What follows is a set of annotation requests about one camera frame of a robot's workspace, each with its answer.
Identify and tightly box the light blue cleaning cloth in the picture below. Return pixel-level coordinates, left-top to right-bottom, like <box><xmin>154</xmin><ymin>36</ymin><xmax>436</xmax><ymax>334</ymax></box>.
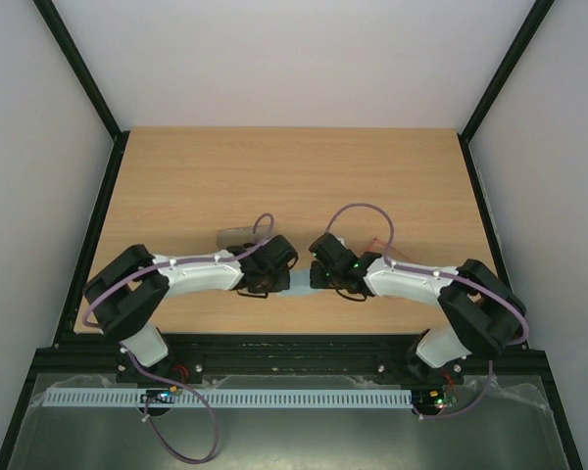
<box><xmin>277</xmin><ymin>268</ymin><xmax>320</xmax><ymax>297</ymax></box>

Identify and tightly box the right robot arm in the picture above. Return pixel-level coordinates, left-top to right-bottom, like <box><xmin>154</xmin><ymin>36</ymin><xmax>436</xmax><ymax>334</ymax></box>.
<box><xmin>309</xmin><ymin>233</ymin><xmax>528</xmax><ymax>384</ymax></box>

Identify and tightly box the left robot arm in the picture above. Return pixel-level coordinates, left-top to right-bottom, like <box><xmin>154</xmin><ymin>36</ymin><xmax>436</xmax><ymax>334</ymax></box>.
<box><xmin>83</xmin><ymin>235</ymin><xmax>299</xmax><ymax>368</ymax></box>

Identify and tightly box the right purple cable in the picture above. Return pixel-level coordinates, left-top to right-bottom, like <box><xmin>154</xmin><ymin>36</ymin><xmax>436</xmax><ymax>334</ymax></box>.
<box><xmin>322</xmin><ymin>202</ymin><xmax>529</xmax><ymax>422</ymax></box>

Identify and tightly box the white slotted cable duct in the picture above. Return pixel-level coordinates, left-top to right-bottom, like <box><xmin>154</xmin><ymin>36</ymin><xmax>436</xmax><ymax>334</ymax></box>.
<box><xmin>42</xmin><ymin>388</ymin><xmax>412</xmax><ymax>409</ymax></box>

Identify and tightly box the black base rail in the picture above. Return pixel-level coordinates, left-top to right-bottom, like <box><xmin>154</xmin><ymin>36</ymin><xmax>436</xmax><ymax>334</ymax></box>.
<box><xmin>25</xmin><ymin>334</ymin><xmax>554</xmax><ymax>388</ymax></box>

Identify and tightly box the metal base plate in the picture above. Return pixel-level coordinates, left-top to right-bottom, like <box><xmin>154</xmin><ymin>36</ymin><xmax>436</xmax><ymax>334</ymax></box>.
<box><xmin>0</xmin><ymin>374</ymin><xmax>568</xmax><ymax>469</ymax></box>

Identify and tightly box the right black frame post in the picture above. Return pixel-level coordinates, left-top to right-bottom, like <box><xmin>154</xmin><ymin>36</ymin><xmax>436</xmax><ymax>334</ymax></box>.
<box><xmin>458</xmin><ymin>0</ymin><xmax>558</xmax><ymax>143</ymax></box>

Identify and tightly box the black enclosure frame post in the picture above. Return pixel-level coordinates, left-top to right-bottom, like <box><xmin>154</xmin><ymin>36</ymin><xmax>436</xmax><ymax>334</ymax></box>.
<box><xmin>31</xmin><ymin>0</ymin><xmax>131</xmax><ymax>141</ymax></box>

